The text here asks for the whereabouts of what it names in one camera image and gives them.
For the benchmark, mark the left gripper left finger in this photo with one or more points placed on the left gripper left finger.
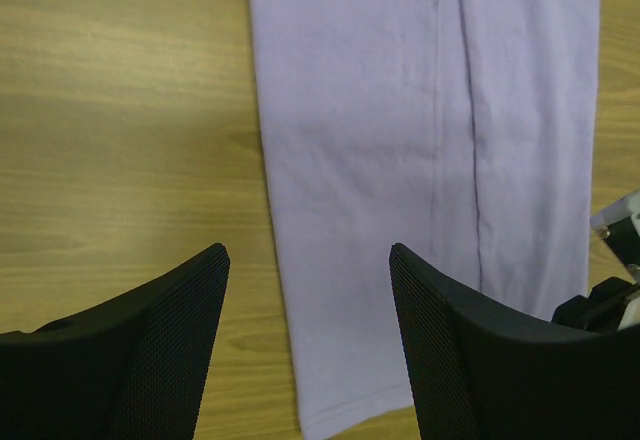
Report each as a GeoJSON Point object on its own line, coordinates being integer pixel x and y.
{"type": "Point", "coordinates": [132, 367]}

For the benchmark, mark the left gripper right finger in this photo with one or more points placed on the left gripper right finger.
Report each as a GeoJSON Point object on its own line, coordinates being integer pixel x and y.
{"type": "Point", "coordinates": [481, 370]}

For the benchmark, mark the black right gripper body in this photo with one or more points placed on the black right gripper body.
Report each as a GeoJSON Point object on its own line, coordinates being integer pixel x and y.
{"type": "Point", "coordinates": [611, 305]}

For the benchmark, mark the purple t shirt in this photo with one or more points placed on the purple t shirt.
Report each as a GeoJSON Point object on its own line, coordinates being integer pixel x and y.
{"type": "Point", "coordinates": [463, 129]}

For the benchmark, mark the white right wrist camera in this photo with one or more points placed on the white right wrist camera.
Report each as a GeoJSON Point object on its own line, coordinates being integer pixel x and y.
{"type": "Point", "coordinates": [617, 225]}

